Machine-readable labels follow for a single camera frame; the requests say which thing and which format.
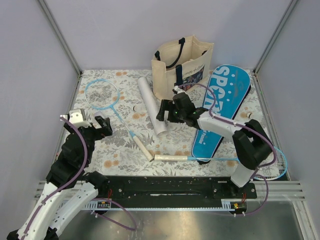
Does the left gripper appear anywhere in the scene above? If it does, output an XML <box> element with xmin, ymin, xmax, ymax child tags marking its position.
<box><xmin>66</xmin><ymin>115</ymin><xmax>113</xmax><ymax>164</ymax></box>

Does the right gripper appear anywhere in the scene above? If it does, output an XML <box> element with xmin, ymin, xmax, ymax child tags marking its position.
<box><xmin>156</xmin><ymin>99</ymin><xmax>186</xmax><ymax>124</ymax></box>

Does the white shuttlecock tube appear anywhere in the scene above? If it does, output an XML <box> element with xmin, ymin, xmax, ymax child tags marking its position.
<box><xmin>137</xmin><ymin>77</ymin><xmax>168</xmax><ymax>138</ymax></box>

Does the clear plastic tube cap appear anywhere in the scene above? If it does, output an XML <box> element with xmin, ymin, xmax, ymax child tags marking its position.
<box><xmin>93</xmin><ymin>111</ymin><xmax>103</xmax><ymax>117</ymax></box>

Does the white shuttlecock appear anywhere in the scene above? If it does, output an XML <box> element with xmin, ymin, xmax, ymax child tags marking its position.
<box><xmin>244</xmin><ymin>107</ymin><xmax>253</xmax><ymax>119</ymax></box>
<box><xmin>132</xmin><ymin>105</ymin><xmax>147</xmax><ymax>115</ymax></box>

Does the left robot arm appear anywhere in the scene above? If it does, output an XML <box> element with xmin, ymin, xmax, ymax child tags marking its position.
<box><xmin>7</xmin><ymin>112</ymin><xmax>113</xmax><ymax>240</ymax></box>

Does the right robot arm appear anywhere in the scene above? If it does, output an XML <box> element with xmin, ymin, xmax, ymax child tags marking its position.
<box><xmin>156</xmin><ymin>92</ymin><xmax>277</xmax><ymax>199</ymax></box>

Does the light blue racket left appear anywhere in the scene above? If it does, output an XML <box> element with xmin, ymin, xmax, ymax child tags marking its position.
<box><xmin>84</xmin><ymin>78</ymin><xmax>154</xmax><ymax>162</ymax></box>

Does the light blue racket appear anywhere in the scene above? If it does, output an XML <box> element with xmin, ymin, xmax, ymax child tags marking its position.
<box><xmin>152</xmin><ymin>147</ymin><xmax>288</xmax><ymax>181</ymax></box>
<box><xmin>84</xmin><ymin>78</ymin><xmax>154</xmax><ymax>162</ymax></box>

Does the beige canvas tote bag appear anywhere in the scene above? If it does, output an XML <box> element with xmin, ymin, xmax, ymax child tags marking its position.
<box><xmin>151</xmin><ymin>35</ymin><xmax>214</xmax><ymax>101</ymax></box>

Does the blue racket cover bag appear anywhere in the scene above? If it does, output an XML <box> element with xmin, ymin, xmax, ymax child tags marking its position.
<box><xmin>191</xmin><ymin>64</ymin><xmax>251</xmax><ymax>158</ymax></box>

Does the light blue racket right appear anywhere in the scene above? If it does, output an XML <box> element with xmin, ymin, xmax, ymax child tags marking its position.
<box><xmin>152</xmin><ymin>147</ymin><xmax>288</xmax><ymax>181</ymax></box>

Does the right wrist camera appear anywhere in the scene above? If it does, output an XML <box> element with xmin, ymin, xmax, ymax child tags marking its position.
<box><xmin>172</xmin><ymin>85</ymin><xmax>186</xmax><ymax>98</ymax></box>

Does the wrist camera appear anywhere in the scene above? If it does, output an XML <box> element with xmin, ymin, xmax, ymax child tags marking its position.
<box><xmin>172</xmin><ymin>85</ymin><xmax>186</xmax><ymax>98</ymax></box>
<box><xmin>60</xmin><ymin>108</ymin><xmax>92</xmax><ymax>128</ymax></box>

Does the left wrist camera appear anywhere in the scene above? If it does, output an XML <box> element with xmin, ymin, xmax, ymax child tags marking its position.
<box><xmin>60</xmin><ymin>108</ymin><xmax>92</xmax><ymax>128</ymax></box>

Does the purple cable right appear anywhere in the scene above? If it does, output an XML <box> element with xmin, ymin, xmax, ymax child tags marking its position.
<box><xmin>178</xmin><ymin>83</ymin><xmax>277</xmax><ymax>217</ymax></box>

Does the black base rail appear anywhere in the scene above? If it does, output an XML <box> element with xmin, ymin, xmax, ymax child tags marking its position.
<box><xmin>98</xmin><ymin>175</ymin><xmax>257</xmax><ymax>209</ymax></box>

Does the aluminium frame post right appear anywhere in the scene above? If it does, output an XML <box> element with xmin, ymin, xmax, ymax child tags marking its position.
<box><xmin>252</xmin><ymin>0</ymin><xmax>301</xmax><ymax>75</ymax></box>

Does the aluminium frame post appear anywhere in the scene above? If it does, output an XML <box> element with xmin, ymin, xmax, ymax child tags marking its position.
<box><xmin>37</xmin><ymin>0</ymin><xmax>83</xmax><ymax>77</ymax></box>
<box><xmin>252</xmin><ymin>0</ymin><xmax>301</xmax><ymax>75</ymax></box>

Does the aluminium frame post left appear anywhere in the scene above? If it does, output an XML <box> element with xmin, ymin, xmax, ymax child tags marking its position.
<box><xmin>37</xmin><ymin>0</ymin><xmax>83</xmax><ymax>77</ymax></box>

